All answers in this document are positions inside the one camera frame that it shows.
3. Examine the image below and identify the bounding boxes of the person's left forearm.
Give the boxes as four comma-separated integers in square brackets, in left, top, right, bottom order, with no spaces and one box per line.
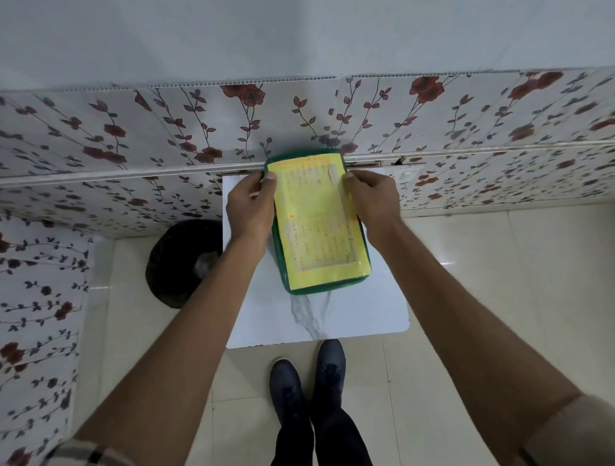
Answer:
[72,233,270,457]

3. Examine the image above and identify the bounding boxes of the person's dark shoe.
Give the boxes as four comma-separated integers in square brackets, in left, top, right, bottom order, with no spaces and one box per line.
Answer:
[268,358,309,433]
[311,339,348,417]

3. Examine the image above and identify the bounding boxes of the person's left hand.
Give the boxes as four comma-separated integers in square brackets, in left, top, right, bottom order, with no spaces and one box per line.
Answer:
[225,170,278,246]

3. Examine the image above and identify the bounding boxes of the person's left dark shoe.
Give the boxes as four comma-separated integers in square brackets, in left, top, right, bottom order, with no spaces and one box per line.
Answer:
[268,358,309,433]

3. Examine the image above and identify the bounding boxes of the plaid left sleeve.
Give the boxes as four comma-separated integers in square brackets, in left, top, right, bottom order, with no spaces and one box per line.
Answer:
[41,436,142,466]

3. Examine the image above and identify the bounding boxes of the floral print panel board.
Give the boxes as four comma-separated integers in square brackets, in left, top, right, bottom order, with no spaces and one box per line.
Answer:
[0,142,615,237]
[0,213,95,466]
[0,67,615,189]

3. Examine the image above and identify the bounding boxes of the person's right forearm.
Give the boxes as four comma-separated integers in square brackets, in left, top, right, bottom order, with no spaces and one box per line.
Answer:
[367,222,584,462]

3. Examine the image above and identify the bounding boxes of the person's right dark shoe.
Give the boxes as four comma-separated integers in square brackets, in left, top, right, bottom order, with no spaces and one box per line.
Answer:
[311,339,348,417]

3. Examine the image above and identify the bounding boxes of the person's black trousers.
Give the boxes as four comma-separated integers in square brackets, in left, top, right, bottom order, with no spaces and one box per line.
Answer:
[270,407,374,466]

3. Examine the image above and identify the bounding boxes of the black trash bin with bag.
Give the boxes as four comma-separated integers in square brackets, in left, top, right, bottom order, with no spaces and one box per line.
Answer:
[145,219,225,310]

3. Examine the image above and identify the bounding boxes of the small white marble-pattern table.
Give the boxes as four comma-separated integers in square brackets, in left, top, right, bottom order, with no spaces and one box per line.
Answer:
[221,166,412,350]

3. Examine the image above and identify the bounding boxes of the person's right hand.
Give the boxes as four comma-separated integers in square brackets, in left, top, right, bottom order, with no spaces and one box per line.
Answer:
[341,169,402,242]

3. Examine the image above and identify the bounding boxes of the beige right sleeve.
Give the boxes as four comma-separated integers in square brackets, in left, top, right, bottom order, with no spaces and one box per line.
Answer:
[520,393,615,466]

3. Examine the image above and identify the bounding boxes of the green package with yellow label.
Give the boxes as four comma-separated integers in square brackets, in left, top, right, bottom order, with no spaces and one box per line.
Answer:
[264,148,373,295]

